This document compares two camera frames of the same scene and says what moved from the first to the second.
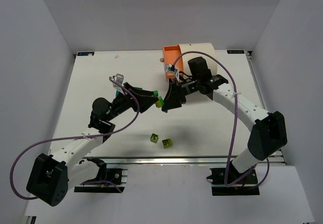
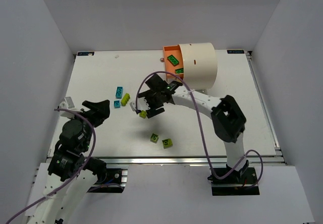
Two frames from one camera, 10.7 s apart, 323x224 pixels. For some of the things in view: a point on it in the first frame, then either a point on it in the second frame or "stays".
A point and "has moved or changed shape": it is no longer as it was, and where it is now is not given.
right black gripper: x=179 y=90 to x=153 y=99
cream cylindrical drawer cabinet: x=201 y=49 stays
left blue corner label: x=85 y=53 stays
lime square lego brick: x=158 y=104 has moved or changed shape
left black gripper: x=131 y=97 to x=90 y=112
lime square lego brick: x=154 y=138 stays
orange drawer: x=170 y=54 stays
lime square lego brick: x=167 y=143 stays
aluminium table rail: x=190 y=161 stays
